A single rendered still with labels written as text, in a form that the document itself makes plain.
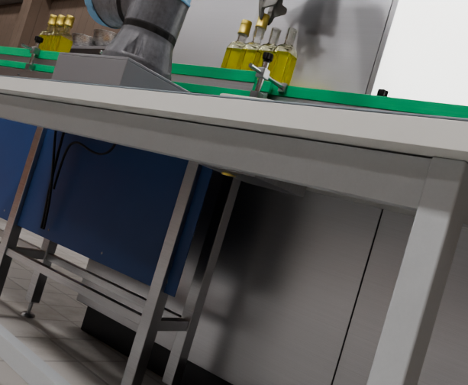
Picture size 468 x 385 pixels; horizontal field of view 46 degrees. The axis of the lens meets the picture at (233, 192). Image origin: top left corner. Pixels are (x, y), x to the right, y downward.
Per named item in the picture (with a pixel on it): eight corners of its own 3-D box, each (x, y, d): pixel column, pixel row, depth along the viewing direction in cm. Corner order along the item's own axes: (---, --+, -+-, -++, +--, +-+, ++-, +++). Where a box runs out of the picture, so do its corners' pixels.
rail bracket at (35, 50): (34, 72, 207) (45, 38, 207) (17, 65, 201) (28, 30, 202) (29, 72, 209) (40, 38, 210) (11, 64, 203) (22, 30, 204)
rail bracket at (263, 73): (280, 113, 151) (293, 69, 151) (246, 92, 138) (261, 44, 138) (272, 111, 153) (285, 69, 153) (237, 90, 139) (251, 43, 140)
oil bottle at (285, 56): (279, 121, 159) (301, 50, 160) (269, 114, 155) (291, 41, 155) (264, 118, 162) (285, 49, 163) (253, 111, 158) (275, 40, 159)
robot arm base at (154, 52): (125, 61, 106) (143, 13, 106) (85, 58, 116) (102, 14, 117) (182, 92, 117) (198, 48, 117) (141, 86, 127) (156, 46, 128)
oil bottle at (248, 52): (247, 115, 166) (268, 47, 167) (237, 109, 162) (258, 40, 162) (233, 113, 169) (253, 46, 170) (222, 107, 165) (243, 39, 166)
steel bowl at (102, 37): (140, 63, 566) (144, 47, 566) (104, 44, 534) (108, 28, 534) (115, 62, 597) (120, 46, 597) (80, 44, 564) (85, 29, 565)
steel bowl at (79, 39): (110, 60, 599) (114, 47, 600) (79, 45, 571) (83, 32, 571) (91, 59, 626) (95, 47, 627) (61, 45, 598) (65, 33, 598)
